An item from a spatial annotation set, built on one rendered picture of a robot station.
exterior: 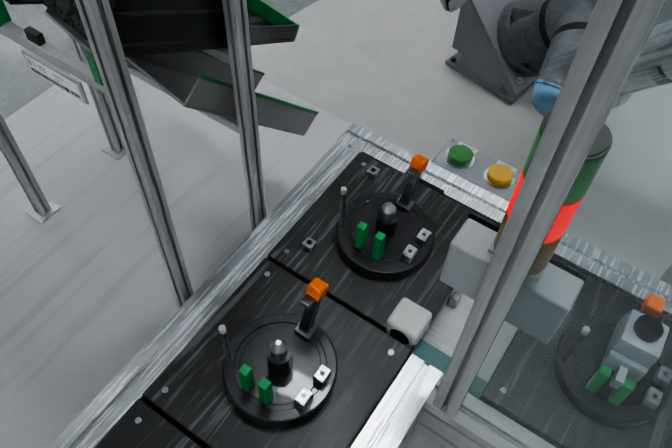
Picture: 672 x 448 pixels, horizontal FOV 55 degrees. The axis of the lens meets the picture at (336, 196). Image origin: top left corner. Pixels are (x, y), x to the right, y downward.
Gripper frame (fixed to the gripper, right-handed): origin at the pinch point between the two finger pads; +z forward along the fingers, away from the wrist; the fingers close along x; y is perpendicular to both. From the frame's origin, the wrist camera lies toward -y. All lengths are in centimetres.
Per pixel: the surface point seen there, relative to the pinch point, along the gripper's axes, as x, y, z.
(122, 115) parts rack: 14.4, -42.0, -5.2
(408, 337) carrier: -15.9, -31.4, 25.1
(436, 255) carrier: -12.6, -17.7, 26.3
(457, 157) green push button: -6.4, 0.4, 26.1
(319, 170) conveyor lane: 10.4, -13.8, 27.3
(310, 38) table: 38, 22, 37
